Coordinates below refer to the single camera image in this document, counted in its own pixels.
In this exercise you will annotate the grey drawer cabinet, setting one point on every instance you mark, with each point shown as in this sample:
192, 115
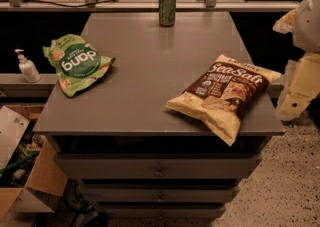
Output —
131, 155

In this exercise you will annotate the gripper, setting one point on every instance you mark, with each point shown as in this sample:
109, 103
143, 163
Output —
308, 24

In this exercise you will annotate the open cardboard box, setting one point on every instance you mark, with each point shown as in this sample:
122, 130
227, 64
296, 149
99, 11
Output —
31, 182

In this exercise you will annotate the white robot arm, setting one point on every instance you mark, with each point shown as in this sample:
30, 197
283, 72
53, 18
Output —
306, 31

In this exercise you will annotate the white pump dispenser bottle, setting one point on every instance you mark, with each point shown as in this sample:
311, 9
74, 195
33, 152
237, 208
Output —
27, 67

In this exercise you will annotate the green rice chip bag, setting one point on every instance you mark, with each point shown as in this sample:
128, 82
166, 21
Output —
77, 63

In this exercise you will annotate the sea salt chip bag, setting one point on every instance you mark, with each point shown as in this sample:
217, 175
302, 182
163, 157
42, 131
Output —
221, 97

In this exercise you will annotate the green soda can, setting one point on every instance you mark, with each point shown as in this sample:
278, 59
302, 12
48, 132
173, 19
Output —
167, 10

